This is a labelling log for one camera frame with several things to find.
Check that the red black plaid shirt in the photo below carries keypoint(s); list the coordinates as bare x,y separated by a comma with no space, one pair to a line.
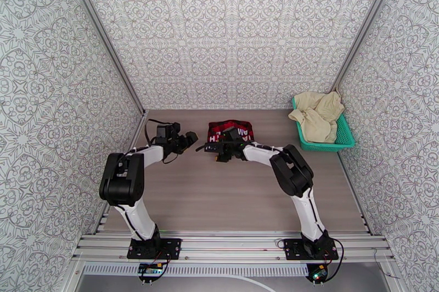
216,129

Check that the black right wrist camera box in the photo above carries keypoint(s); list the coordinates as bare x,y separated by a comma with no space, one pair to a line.
233,134

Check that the aluminium rail frame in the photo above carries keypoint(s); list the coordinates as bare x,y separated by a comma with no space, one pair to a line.
233,243

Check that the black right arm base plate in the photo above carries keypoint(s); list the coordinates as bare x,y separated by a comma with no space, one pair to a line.
291,250

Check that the aluminium corner post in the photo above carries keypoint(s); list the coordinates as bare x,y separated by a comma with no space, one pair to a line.
103,35
363,27

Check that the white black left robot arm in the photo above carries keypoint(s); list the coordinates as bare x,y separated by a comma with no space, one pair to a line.
140,219

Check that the beige cloth garment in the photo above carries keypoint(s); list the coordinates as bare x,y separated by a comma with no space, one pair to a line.
319,112

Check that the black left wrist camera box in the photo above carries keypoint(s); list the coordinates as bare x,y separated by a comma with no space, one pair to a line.
168,129

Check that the small circuit board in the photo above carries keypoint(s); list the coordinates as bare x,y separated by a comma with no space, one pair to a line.
151,269
317,274

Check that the teal plastic basket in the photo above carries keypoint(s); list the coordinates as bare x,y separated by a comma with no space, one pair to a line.
344,136

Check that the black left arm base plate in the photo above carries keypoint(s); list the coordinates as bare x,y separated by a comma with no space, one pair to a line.
171,248

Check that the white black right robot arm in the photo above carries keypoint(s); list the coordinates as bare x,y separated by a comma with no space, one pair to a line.
308,212

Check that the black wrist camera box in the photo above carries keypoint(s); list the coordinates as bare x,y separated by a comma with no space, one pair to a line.
233,134
168,129

